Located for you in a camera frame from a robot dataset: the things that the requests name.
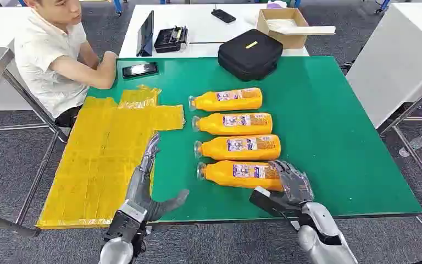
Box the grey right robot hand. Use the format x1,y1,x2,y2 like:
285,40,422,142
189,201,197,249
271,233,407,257
269,159,314,207

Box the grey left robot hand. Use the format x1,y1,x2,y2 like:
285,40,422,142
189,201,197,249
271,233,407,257
125,133,190,223

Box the orange drink bottle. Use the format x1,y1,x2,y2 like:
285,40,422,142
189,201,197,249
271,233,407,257
193,134,282,161
197,160,285,193
192,112,274,136
188,87,263,113

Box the yellow plastic sheet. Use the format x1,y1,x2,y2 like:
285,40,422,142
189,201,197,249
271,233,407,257
36,84,186,230

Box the green table mat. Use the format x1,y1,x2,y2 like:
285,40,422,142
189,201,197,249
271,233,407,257
87,56,422,223

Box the black phone with glossy screen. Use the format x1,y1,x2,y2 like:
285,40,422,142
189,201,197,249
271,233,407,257
122,62,159,79

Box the clear plastic bottle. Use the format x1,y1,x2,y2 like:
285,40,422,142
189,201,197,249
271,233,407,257
399,134,422,158

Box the black zip case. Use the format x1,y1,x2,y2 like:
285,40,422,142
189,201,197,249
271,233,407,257
217,29,284,82

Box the open cardboard box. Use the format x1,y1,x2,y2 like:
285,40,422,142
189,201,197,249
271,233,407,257
256,7,310,50

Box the black label printer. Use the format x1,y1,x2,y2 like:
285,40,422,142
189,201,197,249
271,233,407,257
154,25,189,54

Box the black standing tablet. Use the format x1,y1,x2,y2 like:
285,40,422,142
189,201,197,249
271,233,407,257
136,10,154,58

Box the large white table, metal legs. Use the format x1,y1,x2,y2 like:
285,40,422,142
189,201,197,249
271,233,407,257
346,3,422,205

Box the person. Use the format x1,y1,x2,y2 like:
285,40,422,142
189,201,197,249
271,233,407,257
13,0,119,128

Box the white table with cardboard box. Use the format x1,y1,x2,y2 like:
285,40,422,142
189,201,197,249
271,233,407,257
118,3,310,59

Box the black phone with matte back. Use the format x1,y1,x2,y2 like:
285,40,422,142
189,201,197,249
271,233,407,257
210,8,236,24

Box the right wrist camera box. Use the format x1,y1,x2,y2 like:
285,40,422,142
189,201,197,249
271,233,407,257
249,186,300,220

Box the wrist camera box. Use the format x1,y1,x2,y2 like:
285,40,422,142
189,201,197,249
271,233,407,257
104,199,148,242
249,186,300,220

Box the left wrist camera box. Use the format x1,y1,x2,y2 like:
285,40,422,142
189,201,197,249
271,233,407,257
104,199,148,242

